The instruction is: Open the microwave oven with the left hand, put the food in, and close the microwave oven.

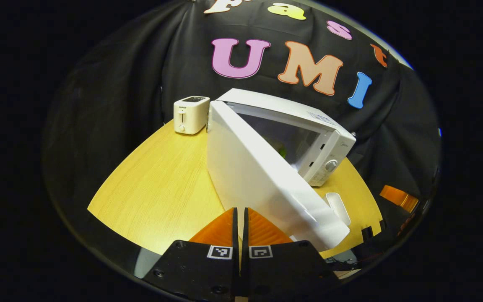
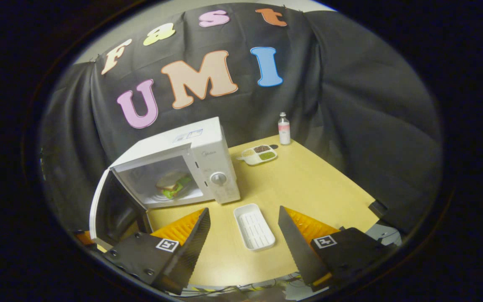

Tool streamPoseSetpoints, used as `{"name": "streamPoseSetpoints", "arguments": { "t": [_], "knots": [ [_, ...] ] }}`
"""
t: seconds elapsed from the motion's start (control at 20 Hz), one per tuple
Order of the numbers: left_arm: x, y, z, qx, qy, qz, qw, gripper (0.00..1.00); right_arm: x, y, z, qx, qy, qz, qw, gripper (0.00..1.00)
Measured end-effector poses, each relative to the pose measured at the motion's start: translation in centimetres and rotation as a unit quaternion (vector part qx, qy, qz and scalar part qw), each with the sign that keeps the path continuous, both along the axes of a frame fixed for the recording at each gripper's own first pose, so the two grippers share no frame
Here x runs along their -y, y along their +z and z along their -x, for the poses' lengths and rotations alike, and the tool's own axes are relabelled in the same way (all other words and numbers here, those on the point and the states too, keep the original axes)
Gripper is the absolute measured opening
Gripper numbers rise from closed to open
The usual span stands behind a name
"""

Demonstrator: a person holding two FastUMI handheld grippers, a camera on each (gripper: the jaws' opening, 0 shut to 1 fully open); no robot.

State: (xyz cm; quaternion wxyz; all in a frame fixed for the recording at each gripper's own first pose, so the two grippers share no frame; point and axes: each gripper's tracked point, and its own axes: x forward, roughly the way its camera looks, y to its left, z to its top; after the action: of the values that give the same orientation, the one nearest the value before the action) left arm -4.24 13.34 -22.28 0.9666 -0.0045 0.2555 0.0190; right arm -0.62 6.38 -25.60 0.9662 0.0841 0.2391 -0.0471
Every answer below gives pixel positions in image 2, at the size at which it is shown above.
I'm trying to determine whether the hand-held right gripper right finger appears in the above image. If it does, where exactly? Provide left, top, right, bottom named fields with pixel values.
left=278, top=206, right=393, bottom=287

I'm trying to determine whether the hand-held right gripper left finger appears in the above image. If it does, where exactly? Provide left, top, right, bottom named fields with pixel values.
left=103, top=208, right=211, bottom=296

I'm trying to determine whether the sandwich with green lettuce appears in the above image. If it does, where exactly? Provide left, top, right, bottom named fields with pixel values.
left=156, top=171, right=194, bottom=200

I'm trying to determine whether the white microwave oven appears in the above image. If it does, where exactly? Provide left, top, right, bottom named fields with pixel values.
left=89, top=117, right=241, bottom=251

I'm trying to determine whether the white ribbed tray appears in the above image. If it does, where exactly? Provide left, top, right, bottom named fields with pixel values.
left=233, top=203, right=276, bottom=251

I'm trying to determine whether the small black block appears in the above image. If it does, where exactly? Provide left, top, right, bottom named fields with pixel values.
left=369, top=200, right=389, bottom=219

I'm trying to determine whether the white divided dish with grains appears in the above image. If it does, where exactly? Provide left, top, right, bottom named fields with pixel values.
left=237, top=145, right=278, bottom=166

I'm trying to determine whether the small bottle with pink label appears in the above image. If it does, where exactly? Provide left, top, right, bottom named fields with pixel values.
left=278, top=112, right=291, bottom=146

